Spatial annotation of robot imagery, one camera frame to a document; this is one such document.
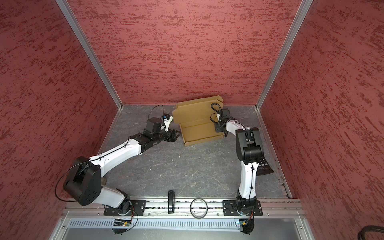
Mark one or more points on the aluminium corner post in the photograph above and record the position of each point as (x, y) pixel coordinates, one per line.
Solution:
(79, 33)
(290, 37)

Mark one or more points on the left aluminium corner post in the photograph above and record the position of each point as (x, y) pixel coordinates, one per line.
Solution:
(79, 33)

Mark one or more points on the right aluminium corner post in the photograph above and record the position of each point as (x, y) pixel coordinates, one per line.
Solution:
(290, 37)

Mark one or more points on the circuit board connector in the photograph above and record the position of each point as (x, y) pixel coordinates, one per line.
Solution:
(246, 226)
(121, 226)

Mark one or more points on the white perforated cable duct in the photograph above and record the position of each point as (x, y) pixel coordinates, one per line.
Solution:
(167, 224)

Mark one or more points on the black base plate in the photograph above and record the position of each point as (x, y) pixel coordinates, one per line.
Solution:
(230, 208)
(136, 207)

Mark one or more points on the right circuit board connector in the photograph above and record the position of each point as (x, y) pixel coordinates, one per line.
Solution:
(246, 226)

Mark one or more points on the aluminium frame rail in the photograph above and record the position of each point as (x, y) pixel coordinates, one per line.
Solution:
(210, 208)

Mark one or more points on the black handle bar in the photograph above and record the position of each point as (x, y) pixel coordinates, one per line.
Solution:
(171, 202)

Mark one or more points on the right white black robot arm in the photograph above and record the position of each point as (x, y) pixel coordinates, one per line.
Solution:
(249, 151)

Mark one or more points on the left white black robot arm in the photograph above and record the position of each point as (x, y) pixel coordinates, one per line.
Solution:
(83, 181)

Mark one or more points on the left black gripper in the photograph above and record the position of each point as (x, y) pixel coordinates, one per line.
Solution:
(172, 134)

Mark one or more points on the left circuit board connector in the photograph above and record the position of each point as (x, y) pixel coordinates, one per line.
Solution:
(121, 226)

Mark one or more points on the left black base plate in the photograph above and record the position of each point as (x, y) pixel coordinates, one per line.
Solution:
(136, 207)

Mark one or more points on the black calculator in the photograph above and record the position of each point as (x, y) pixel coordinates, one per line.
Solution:
(264, 167)

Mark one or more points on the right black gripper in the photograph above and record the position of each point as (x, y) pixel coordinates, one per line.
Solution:
(217, 128)

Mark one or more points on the brown cardboard box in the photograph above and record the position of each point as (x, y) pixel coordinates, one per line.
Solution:
(194, 119)

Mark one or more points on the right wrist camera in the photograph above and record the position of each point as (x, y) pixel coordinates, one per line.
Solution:
(223, 115)

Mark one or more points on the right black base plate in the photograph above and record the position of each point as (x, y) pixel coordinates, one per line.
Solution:
(230, 208)

